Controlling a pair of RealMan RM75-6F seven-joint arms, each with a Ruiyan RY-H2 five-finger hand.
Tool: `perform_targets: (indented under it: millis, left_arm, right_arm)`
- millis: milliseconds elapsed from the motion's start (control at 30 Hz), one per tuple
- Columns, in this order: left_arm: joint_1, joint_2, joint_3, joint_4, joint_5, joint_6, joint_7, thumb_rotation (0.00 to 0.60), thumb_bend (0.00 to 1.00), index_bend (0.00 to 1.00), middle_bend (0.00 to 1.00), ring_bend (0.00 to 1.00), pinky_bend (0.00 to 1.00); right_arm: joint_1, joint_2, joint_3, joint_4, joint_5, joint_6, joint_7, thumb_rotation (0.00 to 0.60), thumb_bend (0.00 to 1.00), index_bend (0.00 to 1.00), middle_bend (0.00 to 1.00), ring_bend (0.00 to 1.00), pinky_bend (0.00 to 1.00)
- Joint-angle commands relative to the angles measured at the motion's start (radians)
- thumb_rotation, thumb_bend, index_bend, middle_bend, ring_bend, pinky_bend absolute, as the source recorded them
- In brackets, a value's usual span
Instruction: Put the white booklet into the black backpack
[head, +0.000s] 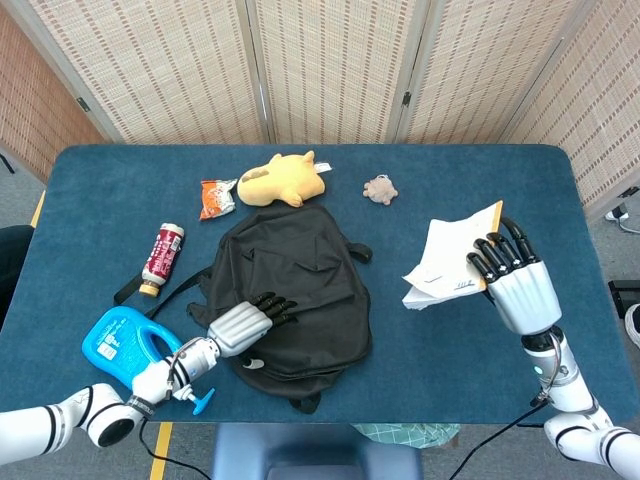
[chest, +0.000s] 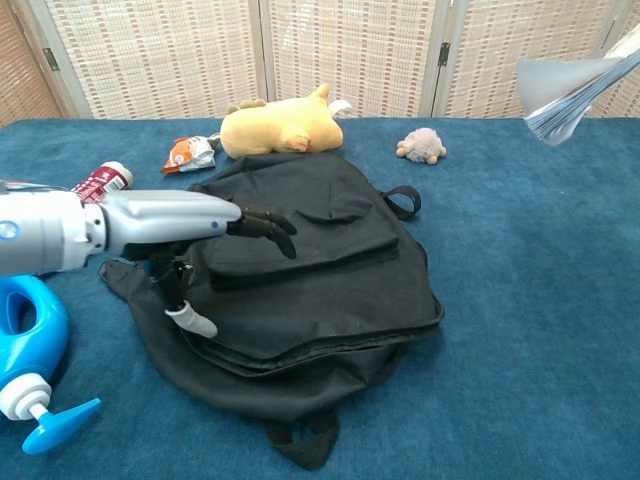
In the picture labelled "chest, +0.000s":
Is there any small brown plush toy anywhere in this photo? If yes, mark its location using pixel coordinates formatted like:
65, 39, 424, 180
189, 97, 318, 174
396, 126, 448, 165

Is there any blue detergent pump bottle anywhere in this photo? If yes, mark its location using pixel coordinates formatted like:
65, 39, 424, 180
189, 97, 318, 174
0, 273, 104, 456

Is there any orange snack packet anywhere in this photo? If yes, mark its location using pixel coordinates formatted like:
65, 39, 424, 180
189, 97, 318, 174
159, 135, 224, 175

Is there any brown woven screen panel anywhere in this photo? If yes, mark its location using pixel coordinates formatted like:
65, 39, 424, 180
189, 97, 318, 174
0, 0, 66, 129

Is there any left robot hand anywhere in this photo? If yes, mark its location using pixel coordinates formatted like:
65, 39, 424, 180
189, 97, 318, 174
99, 188, 299, 338

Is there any beige woven screen panel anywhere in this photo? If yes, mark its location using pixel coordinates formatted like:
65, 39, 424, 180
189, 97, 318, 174
24, 0, 271, 120
257, 0, 451, 119
432, 0, 631, 119
594, 0, 640, 119

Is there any red label drink bottle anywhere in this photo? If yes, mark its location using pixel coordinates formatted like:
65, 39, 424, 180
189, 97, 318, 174
69, 160, 135, 201

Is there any black backpack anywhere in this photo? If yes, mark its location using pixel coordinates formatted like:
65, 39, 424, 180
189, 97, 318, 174
98, 151, 446, 471

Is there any white book yellow spine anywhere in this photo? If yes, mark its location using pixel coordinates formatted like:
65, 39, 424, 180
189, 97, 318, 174
515, 34, 640, 147

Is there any blue table cloth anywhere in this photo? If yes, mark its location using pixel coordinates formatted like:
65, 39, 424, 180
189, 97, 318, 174
0, 117, 640, 480

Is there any yellow plush toy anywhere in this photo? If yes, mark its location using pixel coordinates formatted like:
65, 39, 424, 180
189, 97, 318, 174
219, 82, 354, 160

